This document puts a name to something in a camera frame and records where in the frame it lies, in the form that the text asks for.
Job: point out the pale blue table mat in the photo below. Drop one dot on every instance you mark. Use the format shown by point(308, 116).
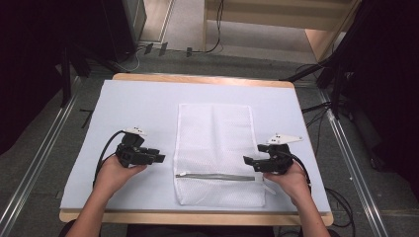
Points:
point(138, 108)

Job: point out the person's left hand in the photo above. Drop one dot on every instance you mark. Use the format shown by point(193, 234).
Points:
point(113, 176)

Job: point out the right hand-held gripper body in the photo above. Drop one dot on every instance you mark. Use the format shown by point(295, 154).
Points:
point(276, 158)

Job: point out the white mesh laundry bag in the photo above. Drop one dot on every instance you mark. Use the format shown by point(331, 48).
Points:
point(215, 154)

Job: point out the wooden shelf unit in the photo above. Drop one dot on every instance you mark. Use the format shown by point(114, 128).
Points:
point(270, 19)

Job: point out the dark cabinet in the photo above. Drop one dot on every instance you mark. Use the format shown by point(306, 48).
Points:
point(126, 26)

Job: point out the person's right hand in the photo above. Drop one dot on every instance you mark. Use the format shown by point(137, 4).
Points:
point(290, 181)

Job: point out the wooden table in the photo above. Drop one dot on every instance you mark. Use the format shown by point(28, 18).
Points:
point(197, 218)

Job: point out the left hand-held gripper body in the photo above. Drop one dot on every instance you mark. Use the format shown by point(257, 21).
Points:
point(131, 151)

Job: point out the aluminium floor rail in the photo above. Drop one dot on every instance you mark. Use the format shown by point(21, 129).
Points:
point(352, 164)
point(36, 158)

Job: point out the black metal stand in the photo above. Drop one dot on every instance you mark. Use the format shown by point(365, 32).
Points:
point(67, 75)
point(332, 79)

